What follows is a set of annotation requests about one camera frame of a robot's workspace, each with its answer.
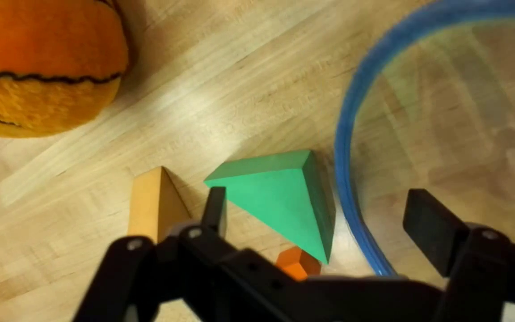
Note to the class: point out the light green triangular block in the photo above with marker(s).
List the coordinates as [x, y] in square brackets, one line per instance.
[284, 201]

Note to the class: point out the orange wooden block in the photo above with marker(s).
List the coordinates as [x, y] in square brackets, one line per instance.
[297, 264]

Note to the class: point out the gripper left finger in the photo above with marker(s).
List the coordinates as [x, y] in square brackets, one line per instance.
[186, 264]

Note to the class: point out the clear blocks bag blue rim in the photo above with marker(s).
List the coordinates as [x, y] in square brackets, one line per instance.
[441, 134]

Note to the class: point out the orange plush ball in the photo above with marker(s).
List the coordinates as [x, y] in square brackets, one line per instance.
[43, 62]

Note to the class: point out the yellow wooden block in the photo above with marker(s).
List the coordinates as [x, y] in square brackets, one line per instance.
[154, 205]

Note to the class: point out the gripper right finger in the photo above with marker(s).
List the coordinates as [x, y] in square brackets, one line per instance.
[476, 264]

